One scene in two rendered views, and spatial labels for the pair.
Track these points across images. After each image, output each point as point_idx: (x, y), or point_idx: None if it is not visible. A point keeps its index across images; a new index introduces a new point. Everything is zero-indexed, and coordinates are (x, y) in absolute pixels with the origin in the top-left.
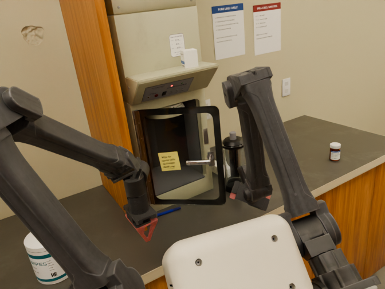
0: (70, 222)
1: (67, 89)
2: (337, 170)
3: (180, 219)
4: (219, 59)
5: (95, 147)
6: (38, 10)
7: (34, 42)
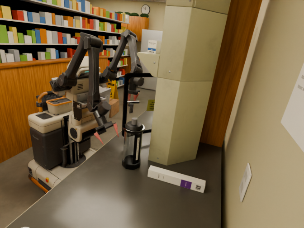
0: (115, 56)
1: (245, 74)
2: (30, 219)
3: (144, 137)
4: (283, 125)
5: (131, 55)
6: (261, 16)
7: (254, 38)
